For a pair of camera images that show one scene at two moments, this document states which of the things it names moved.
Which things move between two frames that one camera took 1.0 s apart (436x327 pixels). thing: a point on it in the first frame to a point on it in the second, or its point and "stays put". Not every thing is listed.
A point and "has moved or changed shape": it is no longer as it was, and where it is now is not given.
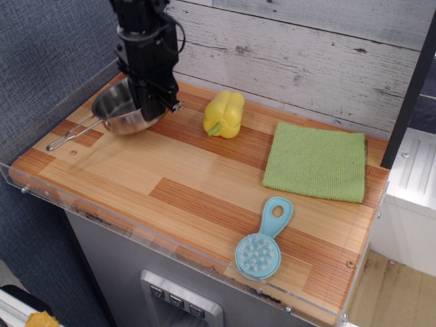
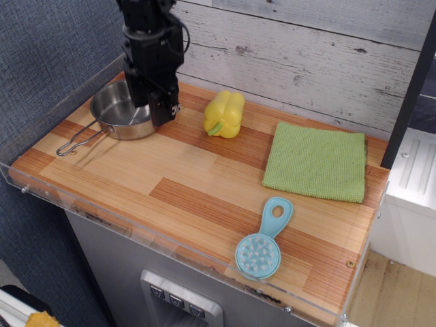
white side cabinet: x=405 y=232 stays put
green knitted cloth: x=317 y=162 stays put
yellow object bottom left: x=41 y=319 stays put
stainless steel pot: x=114 y=108 has moved or changed shape
